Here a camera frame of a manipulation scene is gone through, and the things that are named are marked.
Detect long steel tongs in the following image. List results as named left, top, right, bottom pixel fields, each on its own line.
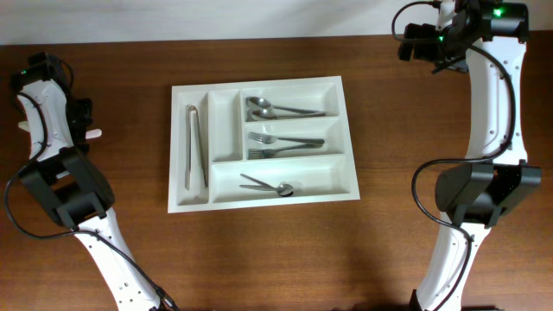
left=185, top=105, right=208, bottom=190

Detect large steel spoon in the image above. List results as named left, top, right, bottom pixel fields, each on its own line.
left=245, top=96, right=319, bottom=114
left=247, top=110, right=327, bottom=121

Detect steel fork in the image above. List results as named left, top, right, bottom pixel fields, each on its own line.
left=247, top=143, right=321, bottom=160
left=247, top=132, right=326, bottom=145

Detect small steel teaspoon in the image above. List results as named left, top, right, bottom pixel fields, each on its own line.
left=240, top=183, right=294, bottom=197
left=240, top=174, right=273, bottom=187

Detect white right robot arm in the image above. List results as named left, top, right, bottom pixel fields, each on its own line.
left=393, top=0, right=542, bottom=310

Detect white plastic cutlery tray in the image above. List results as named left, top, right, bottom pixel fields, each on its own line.
left=168, top=76, right=360, bottom=213

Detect steel fork in tray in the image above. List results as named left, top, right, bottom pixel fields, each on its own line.
left=247, top=143, right=321, bottom=160

